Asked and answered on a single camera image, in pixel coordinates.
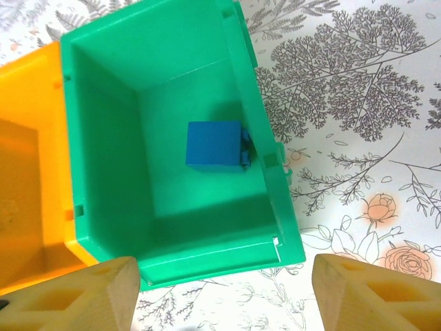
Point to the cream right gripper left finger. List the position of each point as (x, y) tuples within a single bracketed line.
[(86, 300)]

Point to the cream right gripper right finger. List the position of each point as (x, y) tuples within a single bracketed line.
[(351, 296)]

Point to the blue lego brick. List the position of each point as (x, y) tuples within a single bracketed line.
[(212, 145)]

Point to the floral patterned table cover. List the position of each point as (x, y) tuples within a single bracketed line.
[(344, 172)]

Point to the green plastic bin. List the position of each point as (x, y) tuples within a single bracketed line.
[(103, 138)]

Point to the yellow plastic bin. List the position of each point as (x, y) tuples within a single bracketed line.
[(27, 103)]

